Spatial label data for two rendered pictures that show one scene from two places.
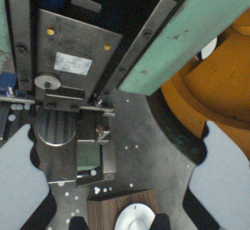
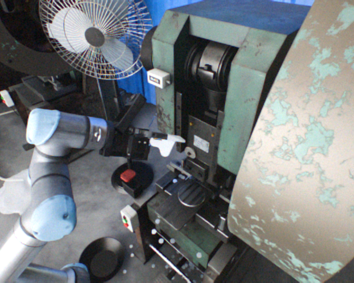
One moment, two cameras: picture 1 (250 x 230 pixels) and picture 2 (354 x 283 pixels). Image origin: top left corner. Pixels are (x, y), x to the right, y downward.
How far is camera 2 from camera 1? 0.64 m
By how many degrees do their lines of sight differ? 57
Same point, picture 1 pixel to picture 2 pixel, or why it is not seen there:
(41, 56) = (189, 136)
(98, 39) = (209, 130)
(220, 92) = not seen: hidden behind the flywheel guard
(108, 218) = not seen: outside the picture
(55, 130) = (189, 195)
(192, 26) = (234, 123)
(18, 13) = (178, 114)
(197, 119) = not seen: hidden behind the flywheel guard
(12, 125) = (171, 185)
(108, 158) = (221, 257)
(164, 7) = (221, 115)
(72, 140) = (194, 208)
